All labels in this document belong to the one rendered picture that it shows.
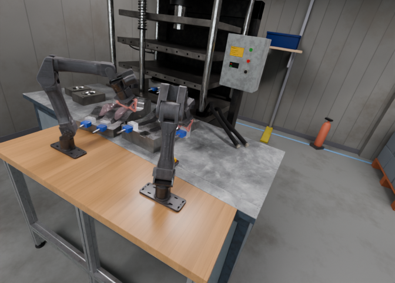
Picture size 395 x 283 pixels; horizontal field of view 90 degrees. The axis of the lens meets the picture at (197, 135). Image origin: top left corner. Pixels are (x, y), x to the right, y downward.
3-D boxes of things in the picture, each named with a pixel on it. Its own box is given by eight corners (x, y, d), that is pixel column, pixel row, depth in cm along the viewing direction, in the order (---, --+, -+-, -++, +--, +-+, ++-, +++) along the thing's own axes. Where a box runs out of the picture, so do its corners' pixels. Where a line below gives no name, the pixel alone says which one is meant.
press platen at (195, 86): (203, 91, 175) (203, 85, 173) (118, 66, 221) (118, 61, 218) (234, 81, 234) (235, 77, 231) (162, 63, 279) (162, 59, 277)
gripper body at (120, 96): (123, 93, 110) (117, 81, 104) (136, 97, 106) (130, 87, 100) (114, 100, 107) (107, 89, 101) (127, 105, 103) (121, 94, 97)
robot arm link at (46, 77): (115, 61, 98) (39, 52, 86) (116, 65, 90) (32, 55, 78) (115, 86, 103) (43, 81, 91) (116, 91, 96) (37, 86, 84)
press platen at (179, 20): (214, 27, 155) (216, 20, 153) (118, 14, 200) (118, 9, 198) (244, 34, 210) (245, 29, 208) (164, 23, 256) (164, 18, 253)
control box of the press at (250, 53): (224, 194, 205) (265, 37, 139) (199, 181, 218) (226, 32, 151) (232, 183, 223) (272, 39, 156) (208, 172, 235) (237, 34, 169)
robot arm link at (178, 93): (171, 86, 96) (158, 81, 66) (190, 88, 96) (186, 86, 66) (168, 111, 98) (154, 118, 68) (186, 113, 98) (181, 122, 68)
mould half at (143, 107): (113, 137, 122) (112, 121, 117) (77, 128, 126) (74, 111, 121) (150, 112, 166) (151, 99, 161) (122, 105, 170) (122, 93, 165)
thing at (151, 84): (168, 102, 199) (169, 84, 191) (148, 95, 210) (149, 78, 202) (194, 94, 238) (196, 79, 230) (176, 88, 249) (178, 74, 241)
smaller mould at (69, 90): (73, 97, 171) (72, 91, 168) (65, 94, 176) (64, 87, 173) (92, 94, 184) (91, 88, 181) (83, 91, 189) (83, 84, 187)
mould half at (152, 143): (153, 153, 113) (154, 132, 106) (121, 137, 123) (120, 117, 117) (198, 127, 152) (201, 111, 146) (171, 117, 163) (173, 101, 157)
